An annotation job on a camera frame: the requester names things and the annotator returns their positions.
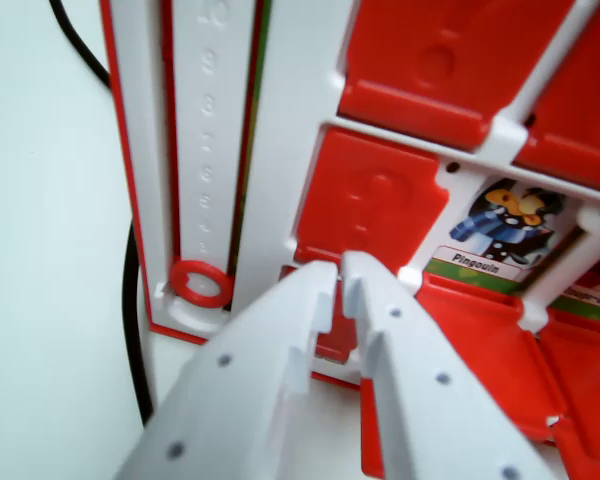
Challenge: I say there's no penguin picture card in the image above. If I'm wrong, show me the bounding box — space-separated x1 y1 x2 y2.
423 174 583 297

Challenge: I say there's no red and white game board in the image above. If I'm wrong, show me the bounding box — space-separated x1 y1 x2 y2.
98 0 600 480

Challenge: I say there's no black cable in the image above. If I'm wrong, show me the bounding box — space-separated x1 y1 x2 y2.
48 0 156 428

